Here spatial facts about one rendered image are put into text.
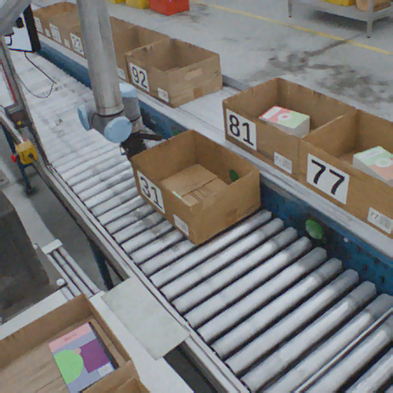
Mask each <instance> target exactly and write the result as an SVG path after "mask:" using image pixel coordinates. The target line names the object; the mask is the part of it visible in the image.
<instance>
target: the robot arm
mask: <svg viewBox="0 0 393 393"><path fill-rule="evenodd" d="M31 1H32V0H0V39H1V38H2V37H3V36H4V35H5V34H6V32H7V31H8V30H9V29H10V27H11V26H12V25H13V23H14V22H15V21H16V20H17V18H18V17H19V16H20V14H21V13H22V12H23V11H24V9H25V8H26V7H27V5H28V4H29V3H30V2H31ZM76 7H77V10H78V15H79V19H80V27H81V31H82V39H83V43H84V47H85V55H86V59H87V63H88V68H89V75H90V80H91V88H92V93H93V97H94V100H93V101H90V102H88V103H85V104H82V105H80V106H79V107H78V109H77V111H78V115H79V118H80V120H81V122H82V125H83V127H84V128H85V130H86V131H88V130H91V129H93V128H94V129H95V130H96V131H98V132H100V133H101V134H102V135H103V136H104V137H105V138H106V139H107V140H109V141H111V142H113V143H119V142H120V144H119V148H120V152H121V155H122V156H124V155H126V158H127V160H128V161H129V162H130V158H131V157H132V156H134V155H135V154H140V153H142V152H144V150H146V149H147V147H146V144H145V142H144V139H149V140H154V141H161V140H162V137H163V135H161V134H160V133H159V132H150V131H143V130H141V128H142V127H143V122H142V118H141V114H140V109H139V102H138V98H137V94H136V90H135V88H134V87H133V86H132V85H130V84H119V79H118V69H117V63H116V58H115V54H114V49H115V48H114V43H113V38H112V33H111V24H110V19H109V14H110V13H109V9H108V4H107V0H76ZM121 148H123V149H124V152H123V153H122V151H121ZM130 163H131V162H130Z"/></svg>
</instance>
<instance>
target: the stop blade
mask: <svg viewBox="0 0 393 393"><path fill-rule="evenodd" d="M392 314H393V307H392V308H391V309H390V310H388V311H387V312H386V313H385V314H384V315H382V316H381V317H380V318H379V319H378V320H376V321H375V322H374V323H373V324H372V325H371V326H370V327H369V328H368V329H367V330H366V331H365V332H364V333H363V334H362V335H361V336H360V337H359V338H358V339H356V340H355V341H354V342H353V343H352V344H350V345H349V346H348V347H347V348H346V349H344V350H343V351H342V352H341V353H340V354H339V355H337V356H336V357H335V358H334V359H333V360H332V361H330V362H329V363H328V364H327V365H326V366H325V367H323V368H322V369H321V370H320V371H319V372H317V373H316V374H315V375H314V376H313V377H312V378H311V379H310V380H309V381H308V382H307V383H305V384H304V385H303V386H302V387H301V388H300V389H298V390H297V391H296V392H295V393H304V392H305V391H306V390H307V389H308V388H309V387H310V386H311V385H313V384H314V383H315V382H316V381H317V380H318V379H319V378H321V377H322V376H323V375H324V374H325V373H326V372H328V371H329V370H330V369H331V368H333V367H334V366H335V365H336V364H337V363H338V362H339V361H340V360H342V359H343V358H344V357H345V356H346V355H347V354H349V353H350V352H351V351H352V350H353V349H354V348H355V347H357V346H358V345H359V344H360V343H361V342H362V341H363V340H364V339H365V338H367V336H368V335H370V334H371V333H372V332H373V331H374V330H375V329H377V328H378V327H379V326H380V325H381V324H382V323H384V322H385V321H386V320H387V319H388V318H389V317H390V316H391V315H392Z"/></svg>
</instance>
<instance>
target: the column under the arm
mask: <svg viewBox="0 0 393 393"><path fill-rule="evenodd" d="M67 285H68V282H67V281H66V279H65V278H64V277H63V276H62V274H61V273H60V272H59V270H58V269H57V268H56V266H55V265H54V264H53V263H52V261H51V260H50V259H49V257H48V256H47V255H46V253H45V252H44V251H43V250H42V248H41V247H40V246H39V244H38V243H36V244H34V245H33V244H32V242H31V240H30V238H29V235H28V233H27V231H26V229H25V227H24V225H23V223H22V221H21V219H20V217H19V215H18V213H17V211H16V209H15V207H14V206H13V205H12V203H11V202H10V199H9V198H8V197H7V196H6V195H5V194H4V193H3V192H2V190H1V189H0V326H1V325H3V324H5V323H7V322H8V321H10V320H12V319H13V318H15V317H16V316H17V315H18V314H20V313H22V312H25V311H27V310H29V309H30V308H31V307H33V306H34V305H35V304H37V303H39V302H40V301H42V300H44V299H45V298H47V297H50V296H51V295H52V294H54V293H55V292H57V291H58V290H60V289H62V288H64V287H65V286H67Z"/></svg>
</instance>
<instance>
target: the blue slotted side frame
mask: <svg viewBox="0 0 393 393"><path fill-rule="evenodd" d="M40 44H41V49H40V50H39V51H38V52H37V53H38V54H39V56H42V58H45V60H47V61H51V63H53V64H54V65H56V67H57V68H59V69H62V71H63V72H66V73H67V75H70V76H73V77H74V78H75V79H76V80H78V82H81V83H82V84H83V85H84V86H85V87H88V88H89V90H92V88H91V85H90V84H91V80H90V75H89V70H88V69H87V68H85V67H84V66H82V65H81V64H79V63H78V62H74V61H72V60H70V59H69V58H68V57H67V56H66V55H64V54H62V53H61V52H59V51H57V50H54V49H52V48H51V47H50V46H49V45H47V44H46V43H44V42H43V41H40ZM43 46H44V47H43ZM64 59H65V60H64ZM71 66H72V67H71ZM138 102H139V109H140V114H141V118H142V122H143V125H144V126H145V127H146V128H148V129H149V130H152V132H159V133H160V134H161V135H163V137H162V138H163V139H165V140H167V139H170V138H172V132H173V131H172V128H173V127H172V126H174V127H176V128H177V129H179V131H180V132H186V131H187V130H189V129H187V128H186V127H184V126H183V125H179V124H178V123H176V122H175V121H174V120H172V119H171V118H168V117H167V116H165V115H164V114H162V113H160V112H159V111H156V110H155V109H153V108H152V107H150V106H148V105H147V104H145V103H143V102H141V101H140V100H139V99H138ZM143 108H144V110H143ZM150 114H151V116H150ZM142 116H143V117H142ZM156 117H157V118H156ZM148 120H149V122H148ZM157 120H158V121H157ZM164 121H165V123H164ZM155 127H156V129H155ZM162 130H163V131H162ZM163 133H164V134H163ZM169 134H170V136H169ZM271 189H272V190H273V196H272V195H271ZM264 197H265V198H267V202H266V203H265V202H264ZM283 198H285V203H284V202H283ZM260 201H261V207H260V208H259V209H260V211H261V210H263V209H267V210H268V211H272V214H271V216H272V220H274V219H276V218H279V219H280V220H281V221H284V229H283V230H285V229H287V228H288V227H292V228H293V229H295V230H297V239H296V240H294V241H293V243H295V241H297V240H298V239H300V238H302V237H306V238H307V239H311V250H310V251H309V252H311V251H312V250H314V248H315V247H321V248H323V249H325V250H326V256H327V258H326V260H325V261H324V262H322V263H323V264H325V263H326V262H328V261H329V260H330V259H331V258H333V257H334V258H337V259H338V260H341V261H342V262H341V264H342V266H343V269H342V271H341V272H340V273H339V274H338V275H339V276H341V275H342V274H344V272H345V271H346V270H348V269H353V270H354V271H356V272H357V273H358V276H359V281H358V282H357V283H356V284H355V285H354V287H356V288H357V287H358V286H359V285H360V284H362V283H363V282H365V281H368V282H372V283H373V284H374V285H375V289H376V293H375V295H374V296H373V297H371V299H372V300H374V301H375V300H376V299H377V298H378V297H379V296H380V295H381V294H382V293H386V294H388V295H389V296H392V297H393V258H392V257H390V256H388V255H387V254H386V253H385V252H383V251H382V250H378V249H377V248H375V247H373V246H371V244H369V243H368V242H367V241H365V240H364V239H361V238H360V237H358V236H357V235H355V234H353V233H352V232H350V231H348V230H347V229H346V228H344V227H342V226H341V225H340V224H339V223H338V222H336V221H335V220H333V219H331V218H329V217H328V216H326V215H325V214H324V213H322V212H321V211H318V210H317V209H315V208H313V207H312V206H310V205H309V204H307V203H306V202H304V201H303V200H300V199H298V198H297V197H295V196H293V195H291V194H290V192H288V191H287V190H286V189H284V188H282V187H280V186H279V185H277V184H275V183H274V182H272V181H270V180H269V179H268V178H265V177H264V176H262V175H260ZM277 205H278V206H279V211H278V210H277ZM297 207H298V212H297ZM307 212H309V213H311V214H312V215H314V216H316V217H317V218H319V219H321V221H323V222H324V223H326V224H327V226H329V231H328V232H327V236H326V238H325V244H324V243H322V242H321V241H319V240H318V239H313V238H312V237H311V236H310V235H309V234H308V233H307V231H305V228H303V225H304V224H305V222H307ZM305 213H306V214H305ZM289 214H291V220H290V219H289ZM272 220H271V221H272ZM271 221H270V222H271ZM334 233H335V234H334ZM342 236H343V237H344V238H346V239H349V241H348V242H345V241H344V242H342V241H341V237H342ZM332 243H334V249H332ZM351 244H352V245H351ZM359 247H361V252H360V253H359V251H358V250H359ZM309 252H307V253H309ZM348 254H351V258H350V260H349V259H348ZM376 258H377V259H378V260H379V262H378V265H376V264H375V260H376ZM357 261H358V262H357ZM365 265H366V266H367V272H366V271H365V270H364V266H365ZM385 266H386V267H385ZM382 277H384V283H382V282H381V280H382ZM391 285H392V287H391Z"/></svg>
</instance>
